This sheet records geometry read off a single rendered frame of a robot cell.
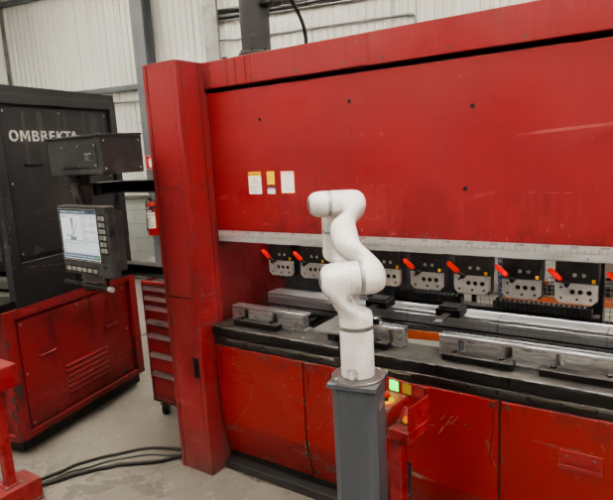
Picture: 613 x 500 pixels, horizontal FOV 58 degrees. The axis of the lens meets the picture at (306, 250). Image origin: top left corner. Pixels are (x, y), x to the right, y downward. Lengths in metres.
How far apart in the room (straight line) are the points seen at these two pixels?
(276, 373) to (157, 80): 1.64
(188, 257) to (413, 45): 1.55
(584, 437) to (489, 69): 1.45
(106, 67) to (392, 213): 6.95
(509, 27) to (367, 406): 1.49
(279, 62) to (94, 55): 6.51
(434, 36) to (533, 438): 1.66
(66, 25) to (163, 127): 6.59
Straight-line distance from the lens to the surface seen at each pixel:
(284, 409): 3.02
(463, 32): 2.39
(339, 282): 1.86
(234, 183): 3.00
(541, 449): 2.50
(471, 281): 2.43
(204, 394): 3.23
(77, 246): 3.08
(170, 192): 3.05
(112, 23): 8.96
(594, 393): 2.35
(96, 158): 2.86
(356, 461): 2.10
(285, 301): 3.27
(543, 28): 2.32
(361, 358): 1.95
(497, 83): 2.34
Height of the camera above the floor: 1.81
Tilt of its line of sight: 10 degrees down
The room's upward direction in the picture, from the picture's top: 3 degrees counter-clockwise
